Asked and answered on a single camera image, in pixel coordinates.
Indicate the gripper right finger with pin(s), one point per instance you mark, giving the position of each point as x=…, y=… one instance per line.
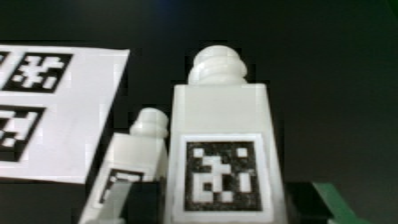
x=343, y=214

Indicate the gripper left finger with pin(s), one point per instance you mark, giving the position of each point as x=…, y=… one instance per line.
x=109, y=216

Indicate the white leg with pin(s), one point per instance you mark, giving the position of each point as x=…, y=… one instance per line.
x=224, y=185
x=135, y=160

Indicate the white marker sheet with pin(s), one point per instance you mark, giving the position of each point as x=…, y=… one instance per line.
x=59, y=83

